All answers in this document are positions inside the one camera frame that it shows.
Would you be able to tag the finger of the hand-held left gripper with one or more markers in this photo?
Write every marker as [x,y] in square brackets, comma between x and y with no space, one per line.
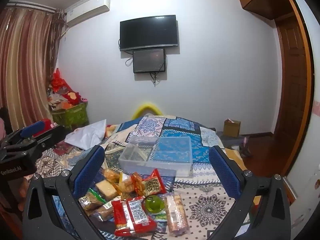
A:
[32,129]
[56,133]

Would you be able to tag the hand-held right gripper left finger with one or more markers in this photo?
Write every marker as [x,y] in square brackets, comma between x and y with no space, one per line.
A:
[88,172]

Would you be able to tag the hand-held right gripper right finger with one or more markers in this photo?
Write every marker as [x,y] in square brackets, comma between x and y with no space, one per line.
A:
[223,172]

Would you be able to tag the green pea snack packet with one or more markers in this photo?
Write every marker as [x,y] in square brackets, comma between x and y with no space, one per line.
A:
[93,195]

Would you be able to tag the beige wafer packet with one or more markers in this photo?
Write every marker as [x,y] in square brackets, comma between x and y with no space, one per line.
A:
[106,188]

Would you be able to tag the clear plastic container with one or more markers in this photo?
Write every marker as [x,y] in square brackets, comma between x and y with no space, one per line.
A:
[172,166]

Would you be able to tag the plain red snack packet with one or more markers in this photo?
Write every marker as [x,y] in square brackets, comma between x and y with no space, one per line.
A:
[118,216]

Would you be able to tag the long beige cracker packet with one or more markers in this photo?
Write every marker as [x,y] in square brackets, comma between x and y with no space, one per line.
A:
[176,213]

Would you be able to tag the red packet with white label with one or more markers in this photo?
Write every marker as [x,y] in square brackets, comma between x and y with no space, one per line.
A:
[140,212]

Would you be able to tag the person's left hand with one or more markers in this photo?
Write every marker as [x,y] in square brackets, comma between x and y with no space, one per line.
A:
[23,192]

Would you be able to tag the red box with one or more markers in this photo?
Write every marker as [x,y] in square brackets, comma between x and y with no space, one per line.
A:
[46,122]

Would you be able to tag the orange fried snack packet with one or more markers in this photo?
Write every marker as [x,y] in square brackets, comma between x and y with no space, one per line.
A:
[111,175]

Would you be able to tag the green storage box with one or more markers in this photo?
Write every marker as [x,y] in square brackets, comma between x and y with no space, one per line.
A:
[72,116]

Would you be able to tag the white pillow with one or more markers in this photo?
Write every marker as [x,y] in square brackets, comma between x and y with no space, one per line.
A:
[85,136]

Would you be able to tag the purple slipper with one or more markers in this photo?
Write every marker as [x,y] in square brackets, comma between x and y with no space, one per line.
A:
[243,147]

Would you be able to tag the patchwork blanket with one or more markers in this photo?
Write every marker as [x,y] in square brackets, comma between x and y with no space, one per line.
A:
[207,205]

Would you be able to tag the clear packet of orange crackers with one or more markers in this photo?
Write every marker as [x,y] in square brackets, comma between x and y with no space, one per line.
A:
[125,184]

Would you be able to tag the green box of clutter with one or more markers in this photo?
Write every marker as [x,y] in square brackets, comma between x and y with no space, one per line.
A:
[63,92]

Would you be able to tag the cardboard box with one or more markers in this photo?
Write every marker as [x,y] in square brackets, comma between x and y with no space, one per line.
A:
[232,128]

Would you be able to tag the orange patterned cloth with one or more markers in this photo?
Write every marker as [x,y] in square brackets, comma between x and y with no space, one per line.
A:
[111,130]

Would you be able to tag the striped brown curtain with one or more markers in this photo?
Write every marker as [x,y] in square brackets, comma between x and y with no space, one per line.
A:
[22,67]

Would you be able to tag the orange-red printed snack packet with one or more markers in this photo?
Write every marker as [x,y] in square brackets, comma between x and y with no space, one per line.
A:
[151,183]

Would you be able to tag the green jelly cup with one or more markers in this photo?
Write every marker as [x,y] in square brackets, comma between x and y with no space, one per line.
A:
[155,203]

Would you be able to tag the wooden door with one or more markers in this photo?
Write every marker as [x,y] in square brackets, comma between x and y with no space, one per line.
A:
[292,85]

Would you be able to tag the small black monitor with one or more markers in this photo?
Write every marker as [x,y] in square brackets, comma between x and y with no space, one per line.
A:
[149,60]

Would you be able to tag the white air conditioner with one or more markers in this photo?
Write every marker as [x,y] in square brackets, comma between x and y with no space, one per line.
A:
[87,11]

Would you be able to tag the black wall television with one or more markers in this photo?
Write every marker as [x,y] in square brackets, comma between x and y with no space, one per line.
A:
[148,32]

